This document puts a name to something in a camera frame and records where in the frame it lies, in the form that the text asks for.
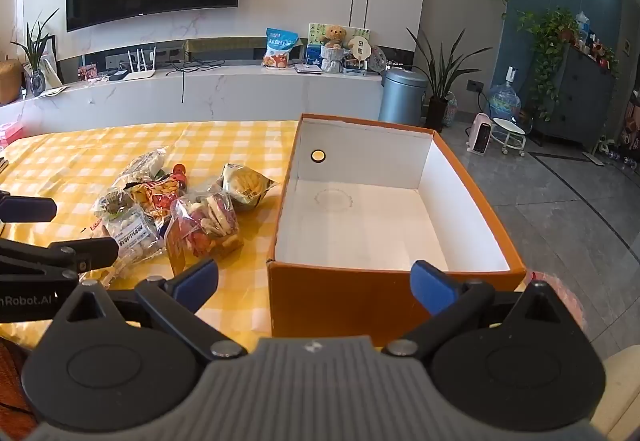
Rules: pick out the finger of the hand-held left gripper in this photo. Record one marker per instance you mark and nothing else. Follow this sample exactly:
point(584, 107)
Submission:
point(25, 209)
point(75, 256)

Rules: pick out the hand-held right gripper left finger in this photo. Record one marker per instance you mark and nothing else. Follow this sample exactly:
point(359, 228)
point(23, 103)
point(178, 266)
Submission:
point(197, 278)

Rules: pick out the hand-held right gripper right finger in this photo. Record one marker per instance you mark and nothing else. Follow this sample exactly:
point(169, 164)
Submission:
point(430, 283)

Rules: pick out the white ball candy packet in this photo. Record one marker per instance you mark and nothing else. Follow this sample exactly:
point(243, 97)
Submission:
point(132, 233)

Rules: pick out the clear green snack packet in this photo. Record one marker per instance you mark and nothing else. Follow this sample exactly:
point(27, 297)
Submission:
point(112, 206)

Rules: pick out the orange cardboard box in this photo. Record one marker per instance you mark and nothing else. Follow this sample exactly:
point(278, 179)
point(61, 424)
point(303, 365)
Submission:
point(340, 291)

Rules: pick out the red yellow snack packet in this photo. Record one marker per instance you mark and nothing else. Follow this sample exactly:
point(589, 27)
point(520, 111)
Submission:
point(155, 196)

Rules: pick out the pale green chips packet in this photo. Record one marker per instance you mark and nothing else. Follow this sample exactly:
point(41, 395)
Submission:
point(247, 186)

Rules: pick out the cola bottle shaped snack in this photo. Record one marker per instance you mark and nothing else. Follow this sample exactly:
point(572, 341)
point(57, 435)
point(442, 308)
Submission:
point(179, 172)

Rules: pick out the puffed rice cake packet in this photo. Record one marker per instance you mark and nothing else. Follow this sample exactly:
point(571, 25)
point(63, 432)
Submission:
point(145, 166)

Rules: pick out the yellow checked tablecloth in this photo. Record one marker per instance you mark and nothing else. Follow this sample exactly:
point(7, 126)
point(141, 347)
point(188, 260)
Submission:
point(75, 156)

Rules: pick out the pink box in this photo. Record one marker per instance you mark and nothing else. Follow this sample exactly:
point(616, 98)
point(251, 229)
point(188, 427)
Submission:
point(10, 131)

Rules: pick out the sheet of paper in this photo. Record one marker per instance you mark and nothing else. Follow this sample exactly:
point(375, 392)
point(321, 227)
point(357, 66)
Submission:
point(51, 91)

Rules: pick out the glass vase with plant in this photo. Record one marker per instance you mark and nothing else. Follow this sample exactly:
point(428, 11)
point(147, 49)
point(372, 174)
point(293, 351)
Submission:
point(37, 81)

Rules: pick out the brown woven jar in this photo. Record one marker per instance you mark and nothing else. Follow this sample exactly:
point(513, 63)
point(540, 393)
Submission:
point(10, 81)

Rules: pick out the small photo card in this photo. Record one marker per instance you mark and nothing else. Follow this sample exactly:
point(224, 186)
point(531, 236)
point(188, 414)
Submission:
point(87, 72)

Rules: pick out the pink space heater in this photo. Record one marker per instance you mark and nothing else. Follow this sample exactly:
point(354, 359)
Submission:
point(481, 136)

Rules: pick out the black set-top box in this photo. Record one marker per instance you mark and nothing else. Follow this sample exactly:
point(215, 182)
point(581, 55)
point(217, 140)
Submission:
point(118, 75)

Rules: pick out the white round stool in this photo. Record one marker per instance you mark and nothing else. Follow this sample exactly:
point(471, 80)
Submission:
point(510, 128)

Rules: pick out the white wifi router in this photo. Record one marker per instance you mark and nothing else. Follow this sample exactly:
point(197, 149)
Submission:
point(140, 75)

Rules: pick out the grey blue pedal bin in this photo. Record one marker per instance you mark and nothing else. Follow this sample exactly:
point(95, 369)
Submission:
point(402, 96)

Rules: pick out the white marble television console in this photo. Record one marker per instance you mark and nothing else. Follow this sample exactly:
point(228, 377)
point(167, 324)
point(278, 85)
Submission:
point(250, 91)

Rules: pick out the blue water jug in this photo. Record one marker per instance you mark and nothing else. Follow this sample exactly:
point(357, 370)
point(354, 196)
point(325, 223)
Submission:
point(505, 103)

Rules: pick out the long leaf potted plant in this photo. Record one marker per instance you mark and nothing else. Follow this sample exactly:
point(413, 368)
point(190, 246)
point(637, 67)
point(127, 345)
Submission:
point(440, 71)

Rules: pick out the glass display plate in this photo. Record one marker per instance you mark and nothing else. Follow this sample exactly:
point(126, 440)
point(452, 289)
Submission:
point(378, 57)

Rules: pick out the grey drawer cabinet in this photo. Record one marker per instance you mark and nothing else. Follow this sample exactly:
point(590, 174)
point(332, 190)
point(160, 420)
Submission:
point(580, 101)

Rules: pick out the flat book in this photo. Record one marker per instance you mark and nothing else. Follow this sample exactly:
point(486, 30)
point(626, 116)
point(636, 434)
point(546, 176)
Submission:
point(306, 68)

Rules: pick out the white round hand fan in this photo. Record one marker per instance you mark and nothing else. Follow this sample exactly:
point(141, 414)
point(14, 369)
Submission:
point(360, 48)

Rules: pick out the blue printed bag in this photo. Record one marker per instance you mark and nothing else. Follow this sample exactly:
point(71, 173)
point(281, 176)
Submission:
point(280, 46)

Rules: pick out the teddy bear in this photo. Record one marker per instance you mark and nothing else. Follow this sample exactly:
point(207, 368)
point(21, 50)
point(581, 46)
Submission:
point(334, 38)

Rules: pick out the green picture board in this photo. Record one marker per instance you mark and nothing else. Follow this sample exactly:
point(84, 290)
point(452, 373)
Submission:
point(316, 33)

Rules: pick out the trailing pothos plant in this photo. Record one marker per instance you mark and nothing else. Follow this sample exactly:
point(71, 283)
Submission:
point(547, 31)

